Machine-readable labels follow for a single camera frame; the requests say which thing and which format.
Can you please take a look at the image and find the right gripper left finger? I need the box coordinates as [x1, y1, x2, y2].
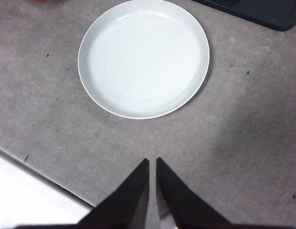
[78, 158, 150, 226]

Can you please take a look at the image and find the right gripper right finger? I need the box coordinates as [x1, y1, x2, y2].
[156, 157, 232, 226]

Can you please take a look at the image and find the pale grey round plate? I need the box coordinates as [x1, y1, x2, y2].
[77, 0, 211, 120]

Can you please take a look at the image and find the black rectangular tray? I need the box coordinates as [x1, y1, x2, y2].
[192, 0, 296, 32]

